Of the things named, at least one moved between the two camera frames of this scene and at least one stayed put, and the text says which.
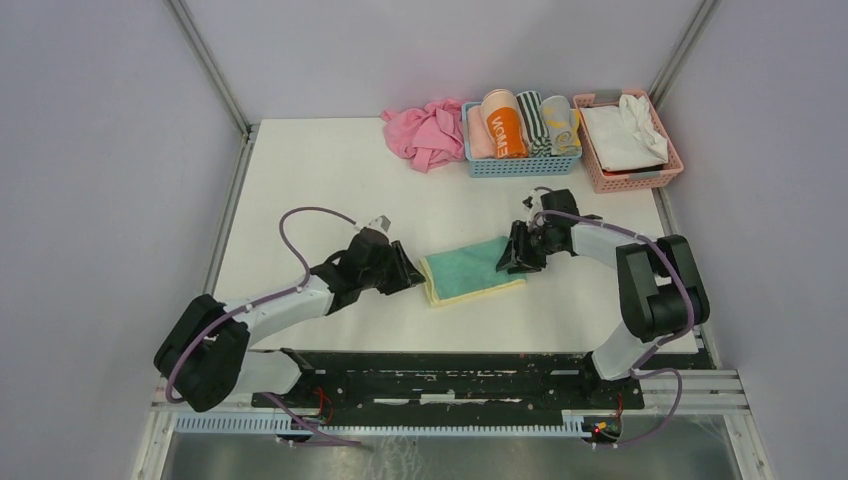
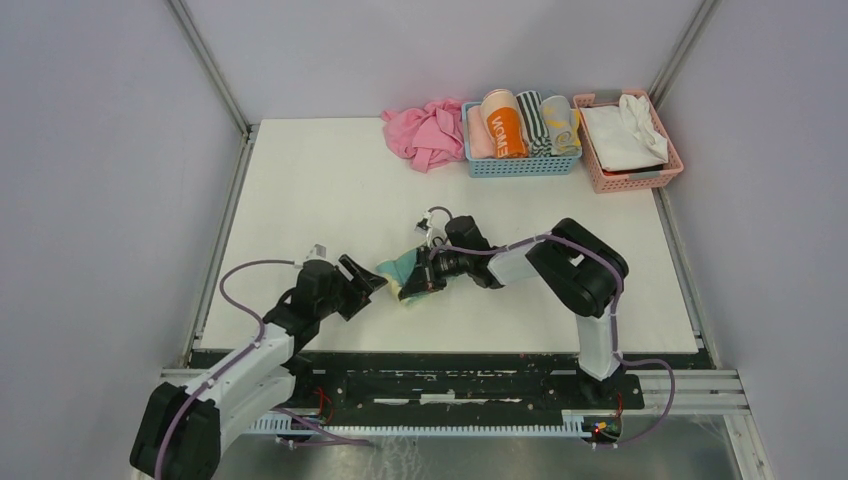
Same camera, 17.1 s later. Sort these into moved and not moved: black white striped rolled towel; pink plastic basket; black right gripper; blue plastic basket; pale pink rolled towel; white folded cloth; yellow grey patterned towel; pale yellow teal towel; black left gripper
Moved: black right gripper; pale yellow teal towel; black left gripper
Not moved: yellow grey patterned towel; pale pink rolled towel; black white striped rolled towel; pink plastic basket; blue plastic basket; white folded cloth
